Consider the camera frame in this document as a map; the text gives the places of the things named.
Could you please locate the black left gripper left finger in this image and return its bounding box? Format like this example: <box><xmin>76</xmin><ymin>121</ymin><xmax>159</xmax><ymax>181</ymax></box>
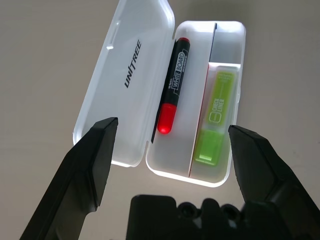
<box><xmin>19</xmin><ymin>117</ymin><xmax>119</xmax><ymax>240</ymax></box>

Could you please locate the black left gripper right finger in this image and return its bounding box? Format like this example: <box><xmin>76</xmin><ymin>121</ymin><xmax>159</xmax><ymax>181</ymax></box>
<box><xmin>228</xmin><ymin>125</ymin><xmax>320</xmax><ymax>240</ymax></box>

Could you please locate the green highlighter pen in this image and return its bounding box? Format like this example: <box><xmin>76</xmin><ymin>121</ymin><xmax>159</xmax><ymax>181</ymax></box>
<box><xmin>193</xmin><ymin>71</ymin><xmax>238</xmax><ymax>167</ymax></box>

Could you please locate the white plastic pencil case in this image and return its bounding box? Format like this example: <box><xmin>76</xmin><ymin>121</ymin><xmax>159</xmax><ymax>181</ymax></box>
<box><xmin>72</xmin><ymin>0</ymin><xmax>247</xmax><ymax>188</ymax></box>

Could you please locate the red capped whiteboard marker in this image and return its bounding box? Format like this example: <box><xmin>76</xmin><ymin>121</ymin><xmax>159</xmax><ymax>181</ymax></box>
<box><xmin>156</xmin><ymin>37</ymin><xmax>191</xmax><ymax>135</ymax></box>

